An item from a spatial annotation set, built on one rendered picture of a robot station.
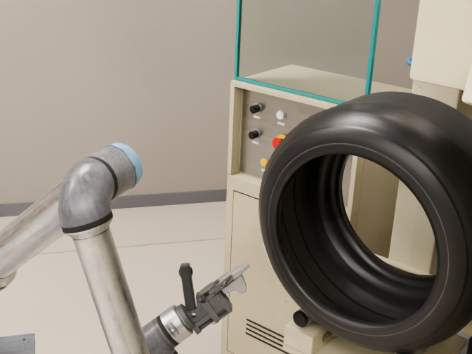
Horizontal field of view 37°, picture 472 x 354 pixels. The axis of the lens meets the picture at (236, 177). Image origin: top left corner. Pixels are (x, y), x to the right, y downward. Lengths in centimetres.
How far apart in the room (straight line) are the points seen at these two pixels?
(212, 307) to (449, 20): 96
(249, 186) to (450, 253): 128
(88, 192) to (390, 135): 65
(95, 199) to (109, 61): 276
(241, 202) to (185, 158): 184
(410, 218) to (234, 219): 94
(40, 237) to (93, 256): 28
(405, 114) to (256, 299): 146
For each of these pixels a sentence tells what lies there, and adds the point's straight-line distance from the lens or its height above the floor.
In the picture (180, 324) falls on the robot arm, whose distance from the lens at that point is 179.
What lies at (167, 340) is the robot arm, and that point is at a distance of 180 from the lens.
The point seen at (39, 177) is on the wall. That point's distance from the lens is 446.
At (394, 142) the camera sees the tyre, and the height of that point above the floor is 144.
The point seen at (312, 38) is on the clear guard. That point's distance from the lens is 239.
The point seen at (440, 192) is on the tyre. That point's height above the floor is 137.
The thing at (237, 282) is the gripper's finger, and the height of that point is 100.
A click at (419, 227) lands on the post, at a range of 200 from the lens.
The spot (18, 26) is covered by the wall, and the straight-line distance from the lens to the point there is 420.
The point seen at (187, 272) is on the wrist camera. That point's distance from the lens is 178.
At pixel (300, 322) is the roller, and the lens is 185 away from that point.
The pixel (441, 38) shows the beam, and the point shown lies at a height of 171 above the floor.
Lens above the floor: 192
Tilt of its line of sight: 22 degrees down
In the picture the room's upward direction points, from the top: 2 degrees clockwise
